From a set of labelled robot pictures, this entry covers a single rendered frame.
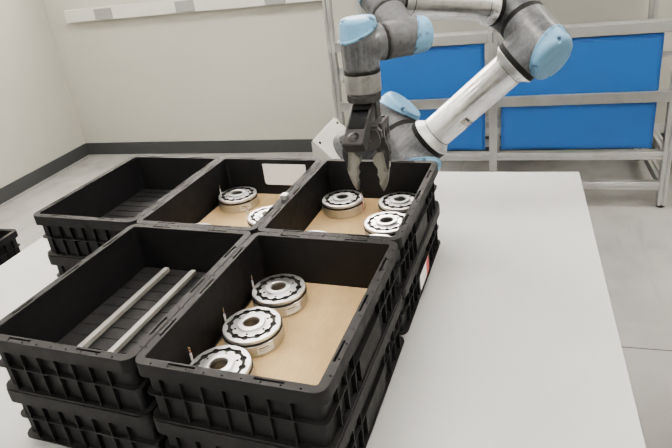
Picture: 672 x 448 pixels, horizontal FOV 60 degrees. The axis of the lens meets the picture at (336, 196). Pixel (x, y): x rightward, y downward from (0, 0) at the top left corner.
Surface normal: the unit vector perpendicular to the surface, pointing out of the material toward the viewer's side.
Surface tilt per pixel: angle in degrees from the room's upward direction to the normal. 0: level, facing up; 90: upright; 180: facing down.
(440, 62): 90
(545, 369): 0
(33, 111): 90
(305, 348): 0
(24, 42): 90
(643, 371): 0
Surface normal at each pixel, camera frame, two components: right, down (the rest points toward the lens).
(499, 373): -0.11, -0.91
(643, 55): -0.27, 0.42
